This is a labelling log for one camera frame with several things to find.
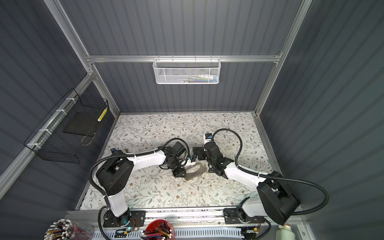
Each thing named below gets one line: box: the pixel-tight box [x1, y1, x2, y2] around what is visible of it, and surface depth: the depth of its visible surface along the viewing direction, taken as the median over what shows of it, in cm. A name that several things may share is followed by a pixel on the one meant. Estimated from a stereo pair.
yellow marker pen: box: [97, 107, 108, 122], surface depth 83 cm
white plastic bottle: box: [275, 223, 296, 240], surface depth 66 cm
